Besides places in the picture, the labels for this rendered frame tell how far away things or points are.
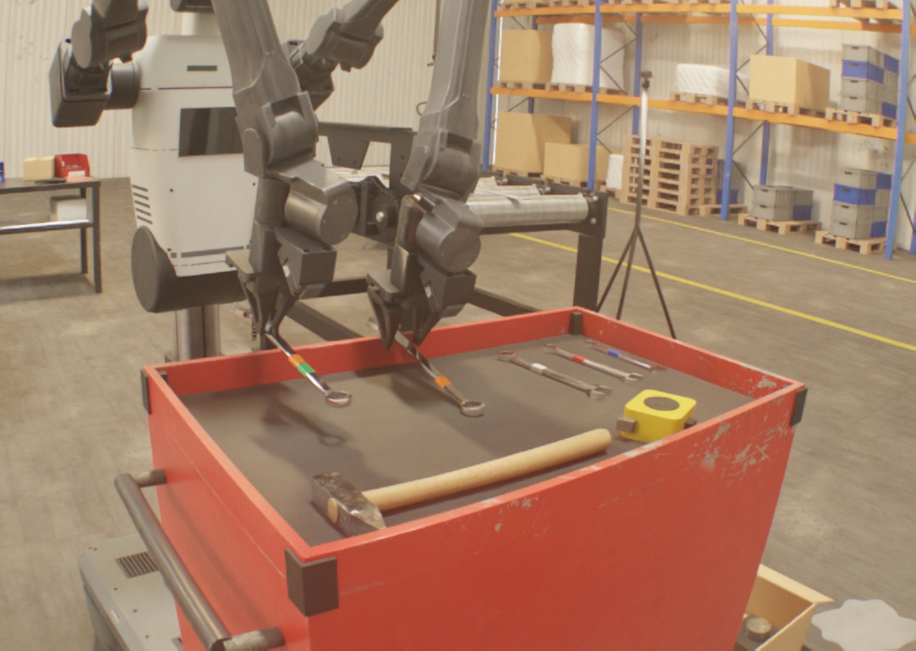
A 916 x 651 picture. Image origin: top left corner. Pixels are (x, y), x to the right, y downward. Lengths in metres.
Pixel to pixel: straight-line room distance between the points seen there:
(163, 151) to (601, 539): 0.89
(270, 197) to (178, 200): 0.43
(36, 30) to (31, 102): 1.19
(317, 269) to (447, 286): 0.17
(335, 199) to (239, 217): 0.54
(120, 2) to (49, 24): 11.92
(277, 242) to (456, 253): 0.21
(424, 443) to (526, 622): 0.24
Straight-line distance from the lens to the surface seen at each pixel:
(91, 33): 1.15
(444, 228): 0.92
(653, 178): 11.26
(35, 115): 12.96
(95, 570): 1.80
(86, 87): 1.29
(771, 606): 1.97
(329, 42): 1.34
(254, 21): 0.86
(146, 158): 1.31
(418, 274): 0.99
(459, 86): 1.00
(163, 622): 1.62
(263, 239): 0.88
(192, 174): 1.30
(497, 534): 0.68
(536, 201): 3.12
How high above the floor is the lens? 1.26
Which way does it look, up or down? 13 degrees down
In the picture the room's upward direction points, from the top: 3 degrees clockwise
